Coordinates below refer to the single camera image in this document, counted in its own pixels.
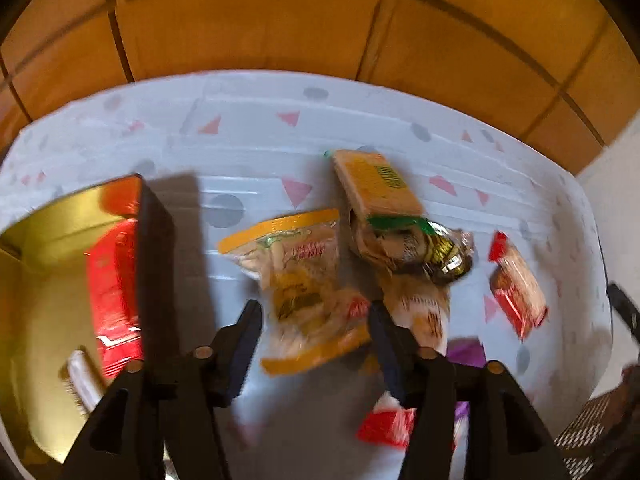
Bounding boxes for wooden panelled door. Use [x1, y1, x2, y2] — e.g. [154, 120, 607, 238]
[0, 0, 640, 176]

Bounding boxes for brown snack stick red ends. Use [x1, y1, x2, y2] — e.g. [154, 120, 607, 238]
[487, 231, 548, 341]

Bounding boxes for white orange snack packet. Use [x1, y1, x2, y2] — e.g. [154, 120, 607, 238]
[380, 275, 451, 356]

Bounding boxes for orange biscuit packet green ends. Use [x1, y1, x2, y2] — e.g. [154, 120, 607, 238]
[324, 149, 436, 233]

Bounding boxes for dark coffee sachet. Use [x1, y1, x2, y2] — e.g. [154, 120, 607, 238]
[395, 225, 476, 286]

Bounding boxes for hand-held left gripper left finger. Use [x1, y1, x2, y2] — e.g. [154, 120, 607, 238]
[60, 299, 264, 480]

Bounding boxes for yellow clear snack packet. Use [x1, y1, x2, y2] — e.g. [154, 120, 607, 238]
[217, 208, 373, 377]

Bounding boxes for beige coffee sachet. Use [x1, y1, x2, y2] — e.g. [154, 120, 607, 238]
[350, 217, 403, 267]

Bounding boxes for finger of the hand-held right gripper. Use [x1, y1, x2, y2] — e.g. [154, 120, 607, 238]
[606, 282, 640, 346]

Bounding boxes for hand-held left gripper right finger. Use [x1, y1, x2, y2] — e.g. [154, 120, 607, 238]
[367, 301, 571, 480]

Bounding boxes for woven cane chair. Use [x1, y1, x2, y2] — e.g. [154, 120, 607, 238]
[552, 365, 640, 466]

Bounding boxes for black box with gold lining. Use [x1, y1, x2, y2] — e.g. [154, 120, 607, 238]
[0, 174, 176, 480]

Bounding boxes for purple snack packet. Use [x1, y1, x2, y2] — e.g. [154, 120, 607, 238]
[447, 337, 486, 441]

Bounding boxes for small red snack packet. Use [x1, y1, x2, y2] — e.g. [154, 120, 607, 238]
[356, 392, 418, 448]

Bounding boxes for large red snack packet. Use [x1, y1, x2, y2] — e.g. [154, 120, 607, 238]
[85, 220, 146, 378]

